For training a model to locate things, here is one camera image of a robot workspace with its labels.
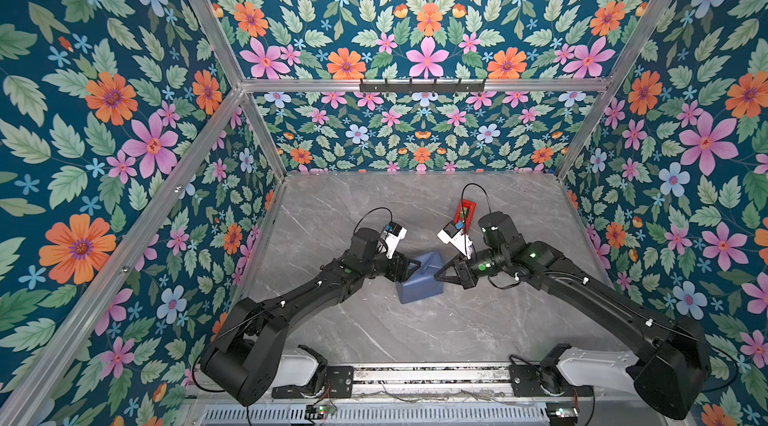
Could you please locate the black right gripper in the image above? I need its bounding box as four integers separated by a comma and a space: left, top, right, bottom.
431, 249, 508, 290

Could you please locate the light blue wrapping paper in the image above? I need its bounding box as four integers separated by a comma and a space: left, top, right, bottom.
396, 251, 444, 304

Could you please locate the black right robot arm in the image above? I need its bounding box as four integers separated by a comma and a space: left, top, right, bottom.
435, 211, 712, 420

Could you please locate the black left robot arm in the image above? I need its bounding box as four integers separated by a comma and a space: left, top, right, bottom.
198, 221, 420, 406

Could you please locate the red tape dispenser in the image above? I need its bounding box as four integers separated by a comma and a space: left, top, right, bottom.
454, 199, 477, 233

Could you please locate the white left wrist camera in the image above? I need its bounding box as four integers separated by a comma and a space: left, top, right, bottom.
382, 221, 407, 259

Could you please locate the aluminium mounting rail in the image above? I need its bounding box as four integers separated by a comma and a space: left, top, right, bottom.
185, 361, 685, 406

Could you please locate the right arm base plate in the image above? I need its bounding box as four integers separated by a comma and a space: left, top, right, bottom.
508, 363, 594, 399

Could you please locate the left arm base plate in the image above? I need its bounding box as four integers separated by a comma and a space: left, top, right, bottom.
271, 366, 355, 400

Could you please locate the white cable duct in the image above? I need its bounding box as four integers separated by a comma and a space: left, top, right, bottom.
201, 403, 550, 425

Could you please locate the black hook rail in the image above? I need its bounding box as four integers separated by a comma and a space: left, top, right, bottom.
358, 78, 486, 95

